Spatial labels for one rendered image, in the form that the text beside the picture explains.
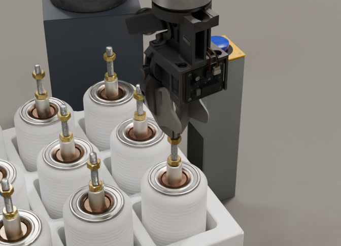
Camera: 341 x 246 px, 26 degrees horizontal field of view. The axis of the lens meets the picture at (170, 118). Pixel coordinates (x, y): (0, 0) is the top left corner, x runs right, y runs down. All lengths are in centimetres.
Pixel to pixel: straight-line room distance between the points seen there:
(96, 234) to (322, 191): 57
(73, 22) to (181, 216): 47
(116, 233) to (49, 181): 15
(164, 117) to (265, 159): 56
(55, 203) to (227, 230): 26
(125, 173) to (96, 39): 33
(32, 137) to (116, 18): 31
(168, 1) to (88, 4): 53
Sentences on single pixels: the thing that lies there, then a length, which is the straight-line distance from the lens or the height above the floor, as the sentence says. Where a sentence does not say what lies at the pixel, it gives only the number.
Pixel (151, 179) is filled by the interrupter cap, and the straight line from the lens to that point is 105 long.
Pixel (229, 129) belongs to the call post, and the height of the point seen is 17.
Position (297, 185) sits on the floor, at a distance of 144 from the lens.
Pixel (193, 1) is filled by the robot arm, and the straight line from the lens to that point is 84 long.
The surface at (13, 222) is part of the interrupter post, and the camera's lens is 98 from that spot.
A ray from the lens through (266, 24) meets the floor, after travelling 195.
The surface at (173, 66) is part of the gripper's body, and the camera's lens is 87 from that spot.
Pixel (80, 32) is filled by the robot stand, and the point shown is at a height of 27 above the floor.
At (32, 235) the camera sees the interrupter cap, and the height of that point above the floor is 25.
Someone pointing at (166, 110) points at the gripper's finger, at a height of 39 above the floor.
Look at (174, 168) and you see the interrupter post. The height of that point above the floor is 28.
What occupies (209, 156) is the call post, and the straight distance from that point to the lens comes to 130.
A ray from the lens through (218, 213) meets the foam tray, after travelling 111.
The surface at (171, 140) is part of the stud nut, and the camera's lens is 100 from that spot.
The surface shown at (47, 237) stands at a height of 24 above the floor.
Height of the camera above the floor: 95
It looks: 37 degrees down
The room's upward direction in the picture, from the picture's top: straight up
